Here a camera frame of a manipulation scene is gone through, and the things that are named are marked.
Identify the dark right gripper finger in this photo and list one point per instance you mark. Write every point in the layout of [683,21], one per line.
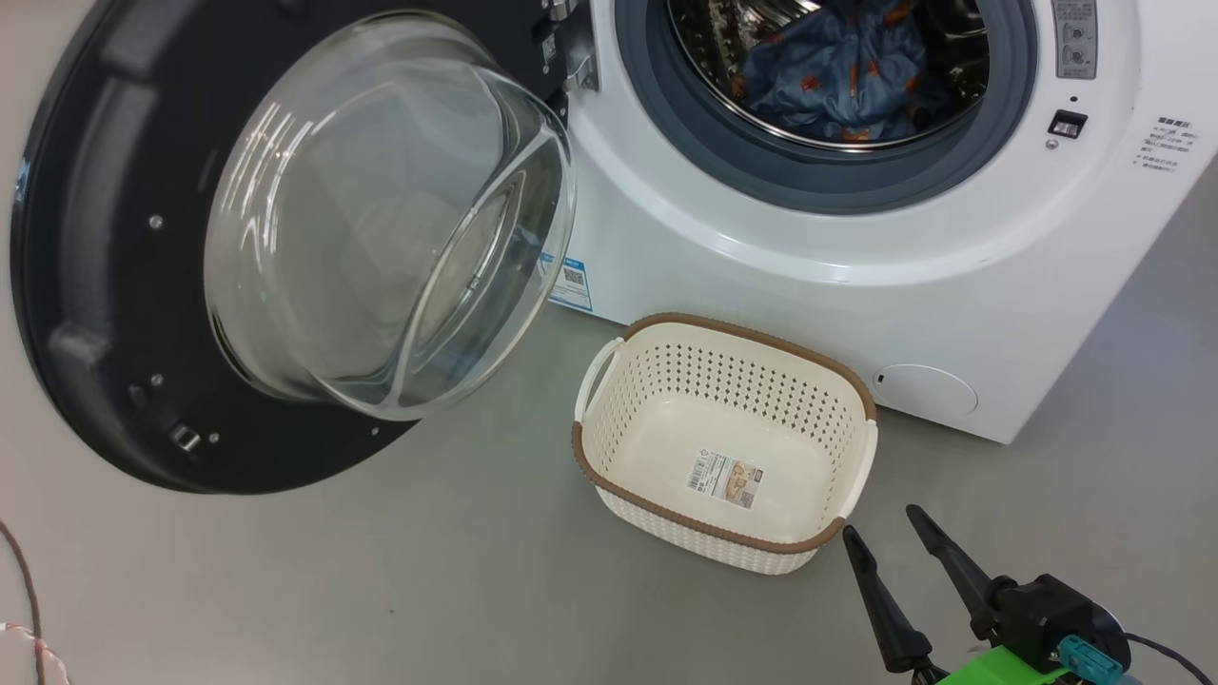
[956,571]
[885,609]

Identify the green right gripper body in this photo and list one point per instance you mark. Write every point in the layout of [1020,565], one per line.
[999,669]

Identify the blue patterned cloth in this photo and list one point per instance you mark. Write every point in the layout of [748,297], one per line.
[795,81]
[880,43]

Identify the black round glass washer door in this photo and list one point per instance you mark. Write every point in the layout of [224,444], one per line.
[95,238]

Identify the white front-load washing machine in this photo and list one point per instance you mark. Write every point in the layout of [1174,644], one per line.
[856,285]

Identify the black door latch slot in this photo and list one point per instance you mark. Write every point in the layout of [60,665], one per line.
[1067,125]

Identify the stainless steel washing machine drum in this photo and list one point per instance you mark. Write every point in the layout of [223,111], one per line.
[704,57]

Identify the metal door hinge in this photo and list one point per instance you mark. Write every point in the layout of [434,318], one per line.
[571,52]

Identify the round white filter cover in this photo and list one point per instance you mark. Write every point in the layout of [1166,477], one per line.
[925,390]

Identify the product sticker inside basket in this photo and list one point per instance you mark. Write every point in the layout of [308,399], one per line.
[726,479]

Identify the white basket with brown rim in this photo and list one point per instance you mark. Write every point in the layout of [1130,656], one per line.
[647,381]

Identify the blue energy label sticker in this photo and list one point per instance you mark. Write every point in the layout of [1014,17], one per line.
[571,281]

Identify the grey warning label sticker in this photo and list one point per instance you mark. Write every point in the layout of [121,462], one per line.
[1075,38]

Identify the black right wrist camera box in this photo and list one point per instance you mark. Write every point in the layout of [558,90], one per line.
[1042,614]

